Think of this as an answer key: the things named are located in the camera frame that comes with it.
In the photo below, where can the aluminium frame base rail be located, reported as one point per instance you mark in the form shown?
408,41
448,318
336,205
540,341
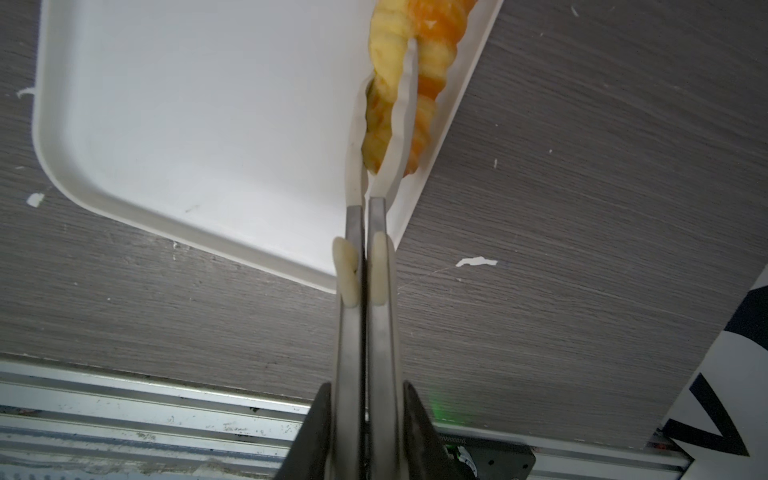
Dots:
60,422

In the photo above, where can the metal tongs white tips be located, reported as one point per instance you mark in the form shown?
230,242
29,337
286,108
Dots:
367,438

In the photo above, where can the white plastic tray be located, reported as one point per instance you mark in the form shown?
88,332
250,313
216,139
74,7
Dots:
223,125

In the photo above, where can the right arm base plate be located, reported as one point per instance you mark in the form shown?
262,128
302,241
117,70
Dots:
477,458

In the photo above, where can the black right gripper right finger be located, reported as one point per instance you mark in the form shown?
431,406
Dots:
425,454

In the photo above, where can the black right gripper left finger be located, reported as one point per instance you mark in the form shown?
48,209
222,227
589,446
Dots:
306,459

